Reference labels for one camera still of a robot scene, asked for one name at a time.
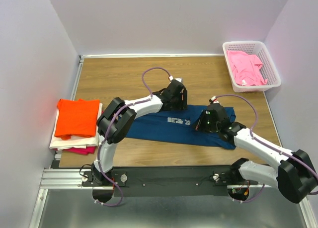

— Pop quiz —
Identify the navy blue printed t-shirt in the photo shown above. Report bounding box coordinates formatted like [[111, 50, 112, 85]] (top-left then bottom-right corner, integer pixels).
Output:
[[126, 105, 236, 150]]

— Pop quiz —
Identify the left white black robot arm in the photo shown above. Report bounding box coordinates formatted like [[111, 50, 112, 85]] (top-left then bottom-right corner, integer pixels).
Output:
[[91, 78, 187, 186]]

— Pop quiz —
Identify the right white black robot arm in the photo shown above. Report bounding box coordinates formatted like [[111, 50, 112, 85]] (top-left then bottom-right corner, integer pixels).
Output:
[[193, 103, 318, 204]]

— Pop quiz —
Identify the pink t-shirt in basket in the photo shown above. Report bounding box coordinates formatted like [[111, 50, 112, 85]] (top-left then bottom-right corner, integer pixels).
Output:
[[227, 51, 268, 86]]

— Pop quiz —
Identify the white plastic laundry basket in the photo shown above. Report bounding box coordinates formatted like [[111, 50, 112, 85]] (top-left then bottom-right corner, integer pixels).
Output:
[[222, 41, 281, 92]]

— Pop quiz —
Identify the orange folded t-shirt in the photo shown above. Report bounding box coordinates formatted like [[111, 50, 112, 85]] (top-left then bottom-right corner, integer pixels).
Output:
[[54, 99, 100, 140]]

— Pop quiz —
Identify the magenta folded t-shirt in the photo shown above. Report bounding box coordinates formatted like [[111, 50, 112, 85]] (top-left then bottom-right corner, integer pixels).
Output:
[[64, 104, 102, 154]]

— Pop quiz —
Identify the white folded t-shirt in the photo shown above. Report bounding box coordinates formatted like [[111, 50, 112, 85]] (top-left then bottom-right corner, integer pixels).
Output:
[[49, 99, 102, 151]]

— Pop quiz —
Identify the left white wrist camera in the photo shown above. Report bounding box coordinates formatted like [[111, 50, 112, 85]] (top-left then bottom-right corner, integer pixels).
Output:
[[168, 76, 183, 83]]

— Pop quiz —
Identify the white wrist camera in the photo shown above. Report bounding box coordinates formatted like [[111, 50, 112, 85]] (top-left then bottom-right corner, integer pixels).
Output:
[[168, 76, 183, 83], [209, 96, 220, 105]]

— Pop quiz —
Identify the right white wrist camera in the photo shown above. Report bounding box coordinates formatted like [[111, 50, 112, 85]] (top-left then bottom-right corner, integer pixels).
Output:
[[209, 96, 220, 105]]

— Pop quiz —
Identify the black mounting base plate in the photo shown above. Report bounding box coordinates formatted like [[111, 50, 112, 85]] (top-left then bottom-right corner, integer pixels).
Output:
[[80, 165, 256, 203]]

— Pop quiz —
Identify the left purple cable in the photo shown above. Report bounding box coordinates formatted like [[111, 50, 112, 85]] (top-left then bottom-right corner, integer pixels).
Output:
[[93, 67, 174, 207]]

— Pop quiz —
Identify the purple cable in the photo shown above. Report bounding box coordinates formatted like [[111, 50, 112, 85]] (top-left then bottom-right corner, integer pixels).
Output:
[[210, 93, 318, 203], [93, 67, 174, 207]]

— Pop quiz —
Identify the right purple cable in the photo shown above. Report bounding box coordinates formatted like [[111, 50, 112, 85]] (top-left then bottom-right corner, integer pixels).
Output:
[[210, 93, 318, 203]]

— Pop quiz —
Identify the aluminium extrusion rail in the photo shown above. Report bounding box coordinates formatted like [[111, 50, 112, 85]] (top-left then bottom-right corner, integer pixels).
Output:
[[40, 169, 112, 190]]

